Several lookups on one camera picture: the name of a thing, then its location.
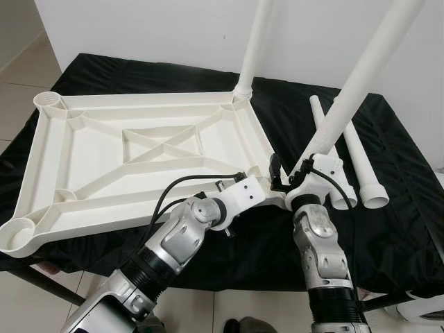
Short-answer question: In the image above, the white plastic table leg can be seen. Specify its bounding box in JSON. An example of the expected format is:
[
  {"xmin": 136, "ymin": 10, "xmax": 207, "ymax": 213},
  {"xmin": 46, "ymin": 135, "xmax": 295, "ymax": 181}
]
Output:
[
  {"xmin": 234, "ymin": 0, "xmax": 275, "ymax": 99},
  {"xmin": 332, "ymin": 96, "xmax": 391, "ymax": 210},
  {"xmin": 309, "ymin": 96, "xmax": 359, "ymax": 210},
  {"xmin": 297, "ymin": 0, "xmax": 427, "ymax": 176}
]

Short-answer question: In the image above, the white plastic children table top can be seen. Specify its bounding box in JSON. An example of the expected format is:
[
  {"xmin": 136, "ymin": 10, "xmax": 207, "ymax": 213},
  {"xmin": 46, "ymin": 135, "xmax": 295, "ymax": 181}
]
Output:
[{"xmin": 0, "ymin": 90, "xmax": 289, "ymax": 259}]

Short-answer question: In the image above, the black cloth table cover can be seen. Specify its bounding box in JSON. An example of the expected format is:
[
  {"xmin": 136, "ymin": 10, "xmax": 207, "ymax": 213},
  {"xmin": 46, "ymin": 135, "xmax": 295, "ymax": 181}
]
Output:
[{"xmin": 0, "ymin": 54, "xmax": 444, "ymax": 293}]

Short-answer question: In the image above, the grey robot right foot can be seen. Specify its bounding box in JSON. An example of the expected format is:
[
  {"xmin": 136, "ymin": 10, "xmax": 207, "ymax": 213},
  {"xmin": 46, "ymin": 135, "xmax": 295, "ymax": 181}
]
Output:
[{"xmin": 222, "ymin": 316, "xmax": 280, "ymax": 333}]

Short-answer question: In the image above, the grey robot foot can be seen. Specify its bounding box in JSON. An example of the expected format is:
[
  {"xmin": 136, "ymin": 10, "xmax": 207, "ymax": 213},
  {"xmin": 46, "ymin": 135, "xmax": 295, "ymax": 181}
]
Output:
[
  {"xmin": 222, "ymin": 316, "xmax": 280, "ymax": 333},
  {"xmin": 141, "ymin": 314, "xmax": 168, "ymax": 333}
]

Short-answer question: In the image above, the black metal table leg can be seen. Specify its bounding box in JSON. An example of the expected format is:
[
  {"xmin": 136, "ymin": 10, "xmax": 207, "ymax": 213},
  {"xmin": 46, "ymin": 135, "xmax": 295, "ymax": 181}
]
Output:
[
  {"xmin": 361, "ymin": 294, "xmax": 404, "ymax": 312},
  {"xmin": 6, "ymin": 267, "xmax": 88, "ymax": 307}
]

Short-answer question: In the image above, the white round appliance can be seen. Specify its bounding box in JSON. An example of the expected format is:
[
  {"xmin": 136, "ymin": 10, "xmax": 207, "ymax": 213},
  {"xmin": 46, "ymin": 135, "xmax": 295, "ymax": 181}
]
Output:
[{"xmin": 394, "ymin": 291, "xmax": 444, "ymax": 324}]

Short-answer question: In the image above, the grey robot left foot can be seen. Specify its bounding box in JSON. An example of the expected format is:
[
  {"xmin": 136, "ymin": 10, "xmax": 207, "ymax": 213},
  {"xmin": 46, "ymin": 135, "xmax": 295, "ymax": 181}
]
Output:
[{"xmin": 141, "ymin": 314, "xmax": 168, "ymax": 333}]

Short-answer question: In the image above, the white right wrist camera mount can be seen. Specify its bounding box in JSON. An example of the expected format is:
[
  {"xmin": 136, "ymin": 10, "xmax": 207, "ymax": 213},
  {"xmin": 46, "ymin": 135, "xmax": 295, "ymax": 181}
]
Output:
[{"xmin": 286, "ymin": 154, "xmax": 346, "ymax": 209}]

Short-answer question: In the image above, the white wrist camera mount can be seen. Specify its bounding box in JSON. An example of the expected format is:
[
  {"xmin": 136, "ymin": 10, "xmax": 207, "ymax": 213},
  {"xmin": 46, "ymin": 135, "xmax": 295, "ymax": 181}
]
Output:
[
  {"xmin": 214, "ymin": 175, "xmax": 268, "ymax": 231},
  {"xmin": 286, "ymin": 154, "xmax": 346, "ymax": 209}
]

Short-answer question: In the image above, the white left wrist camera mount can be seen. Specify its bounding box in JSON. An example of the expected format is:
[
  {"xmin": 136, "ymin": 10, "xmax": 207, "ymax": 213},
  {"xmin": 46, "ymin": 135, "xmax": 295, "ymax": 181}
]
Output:
[{"xmin": 214, "ymin": 175, "xmax": 268, "ymax": 231}]

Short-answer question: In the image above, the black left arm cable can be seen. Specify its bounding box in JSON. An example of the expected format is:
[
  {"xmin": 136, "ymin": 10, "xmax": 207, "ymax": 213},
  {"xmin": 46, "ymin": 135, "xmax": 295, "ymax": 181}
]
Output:
[{"xmin": 151, "ymin": 172, "xmax": 245, "ymax": 231}]

